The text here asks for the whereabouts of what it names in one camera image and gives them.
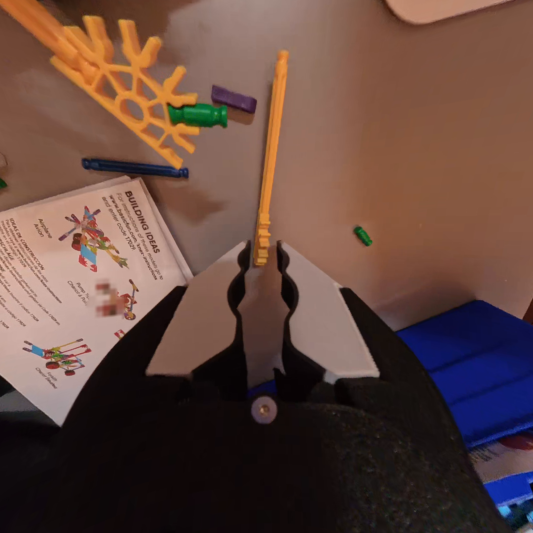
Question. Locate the dark blue rod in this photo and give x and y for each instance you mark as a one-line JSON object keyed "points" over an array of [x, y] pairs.
{"points": [[133, 168]]}

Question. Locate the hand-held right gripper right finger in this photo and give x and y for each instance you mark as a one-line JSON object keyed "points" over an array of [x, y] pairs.
{"points": [[329, 329]]}

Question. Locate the blue plastic bin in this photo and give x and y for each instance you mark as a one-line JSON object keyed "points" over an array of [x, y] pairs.
{"points": [[479, 366]]}

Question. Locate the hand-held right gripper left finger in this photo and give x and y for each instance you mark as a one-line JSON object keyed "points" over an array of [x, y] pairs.
{"points": [[200, 324]]}

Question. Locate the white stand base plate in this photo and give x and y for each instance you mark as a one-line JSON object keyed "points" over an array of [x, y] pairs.
{"points": [[437, 8]]}

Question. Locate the purple block piece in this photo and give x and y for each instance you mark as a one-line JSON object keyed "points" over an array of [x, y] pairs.
{"points": [[233, 99]]}

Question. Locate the white instruction booklet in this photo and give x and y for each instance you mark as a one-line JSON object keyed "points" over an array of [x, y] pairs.
{"points": [[62, 291]]}

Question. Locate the yellow rod with connector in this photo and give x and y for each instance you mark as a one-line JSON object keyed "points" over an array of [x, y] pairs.
{"points": [[272, 145], [100, 70]]}

